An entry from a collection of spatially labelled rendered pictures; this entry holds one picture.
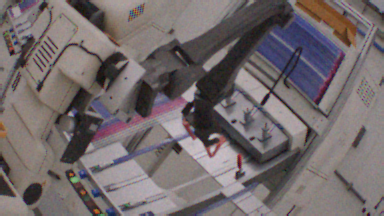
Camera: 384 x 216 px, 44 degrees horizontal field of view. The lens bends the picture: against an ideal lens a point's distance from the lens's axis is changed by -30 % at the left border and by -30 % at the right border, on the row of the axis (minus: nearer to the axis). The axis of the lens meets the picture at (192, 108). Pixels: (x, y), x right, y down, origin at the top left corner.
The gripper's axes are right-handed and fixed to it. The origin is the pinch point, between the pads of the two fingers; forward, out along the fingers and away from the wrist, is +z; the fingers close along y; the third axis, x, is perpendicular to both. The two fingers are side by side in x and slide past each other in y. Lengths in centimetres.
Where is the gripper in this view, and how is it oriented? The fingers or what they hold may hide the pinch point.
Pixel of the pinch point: (203, 146)
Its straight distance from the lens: 198.7
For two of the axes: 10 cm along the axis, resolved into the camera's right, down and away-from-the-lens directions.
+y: -5.2, -5.3, 6.7
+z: 0.1, 7.8, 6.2
